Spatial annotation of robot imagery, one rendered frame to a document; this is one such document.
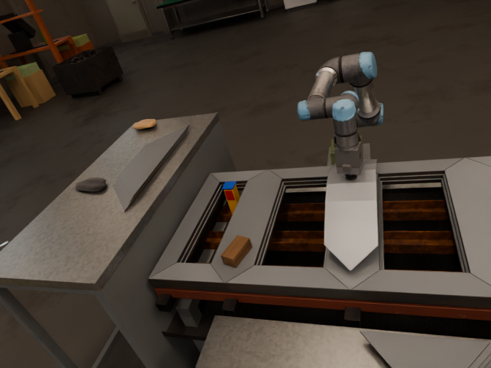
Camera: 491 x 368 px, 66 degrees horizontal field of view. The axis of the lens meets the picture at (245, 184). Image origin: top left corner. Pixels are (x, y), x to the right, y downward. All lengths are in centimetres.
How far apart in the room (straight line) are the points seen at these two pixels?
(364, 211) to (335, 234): 13
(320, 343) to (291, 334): 10
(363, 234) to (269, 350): 50
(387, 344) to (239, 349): 48
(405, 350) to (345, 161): 63
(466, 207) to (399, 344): 59
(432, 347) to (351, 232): 41
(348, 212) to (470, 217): 43
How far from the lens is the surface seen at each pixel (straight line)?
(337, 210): 139
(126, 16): 1304
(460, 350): 130
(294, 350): 134
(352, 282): 133
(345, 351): 132
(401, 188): 200
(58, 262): 161
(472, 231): 151
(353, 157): 139
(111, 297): 148
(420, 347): 129
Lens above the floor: 188
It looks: 33 degrees down
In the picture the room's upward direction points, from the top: 17 degrees counter-clockwise
